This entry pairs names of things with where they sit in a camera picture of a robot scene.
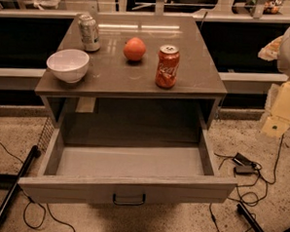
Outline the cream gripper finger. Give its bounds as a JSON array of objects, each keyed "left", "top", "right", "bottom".
[{"left": 260, "top": 79, "right": 290, "bottom": 137}]

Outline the red coke can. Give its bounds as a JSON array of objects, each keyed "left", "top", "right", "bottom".
[{"left": 155, "top": 44, "right": 180, "bottom": 89}]

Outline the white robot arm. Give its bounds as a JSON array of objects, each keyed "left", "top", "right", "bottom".
[{"left": 258, "top": 27, "right": 290, "bottom": 137}]

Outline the open grey top drawer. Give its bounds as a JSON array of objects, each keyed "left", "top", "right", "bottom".
[{"left": 19, "top": 113, "right": 236, "bottom": 204}]

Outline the silver soda can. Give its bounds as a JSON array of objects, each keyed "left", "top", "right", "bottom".
[{"left": 78, "top": 14, "right": 100, "bottom": 52}]

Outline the black power adapter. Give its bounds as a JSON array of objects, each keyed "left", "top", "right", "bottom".
[{"left": 233, "top": 153, "right": 256, "bottom": 174}]

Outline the orange fruit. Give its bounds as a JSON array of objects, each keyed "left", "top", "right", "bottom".
[{"left": 123, "top": 37, "right": 147, "bottom": 61}]

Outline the grey cabinet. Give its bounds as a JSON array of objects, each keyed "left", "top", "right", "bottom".
[{"left": 32, "top": 8, "right": 232, "bottom": 137}]

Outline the white bowl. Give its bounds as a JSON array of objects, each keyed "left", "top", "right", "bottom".
[{"left": 47, "top": 49, "right": 90, "bottom": 83}]

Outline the black bar left floor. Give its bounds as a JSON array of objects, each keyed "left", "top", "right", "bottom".
[{"left": 0, "top": 145, "right": 41, "bottom": 225}]

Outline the black cable right floor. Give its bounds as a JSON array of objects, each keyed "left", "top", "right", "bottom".
[{"left": 207, "top": 131, "right": 285, "bottom": 232}]

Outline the black cable floor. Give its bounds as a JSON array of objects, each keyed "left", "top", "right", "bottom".
[
  {"left": 0, "top": 132, "right": 83, "bottom": 232},
  {"left": 207, "top": 131, "right": 285, "bottom": 232}
]

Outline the black drawer handle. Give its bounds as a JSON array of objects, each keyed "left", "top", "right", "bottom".
[{"left": 112, "top": 193, "right": 147, "bottom": 207}]

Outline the wire mesh panel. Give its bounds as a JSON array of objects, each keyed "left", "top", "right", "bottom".
[{"left": 37, "top": 118, "right": 54, "bottom": 153}]

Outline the black cable left floor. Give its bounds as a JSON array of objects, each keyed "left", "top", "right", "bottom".
[{"left": 0, "top": 132, "right": 83, "bottom": 232}]

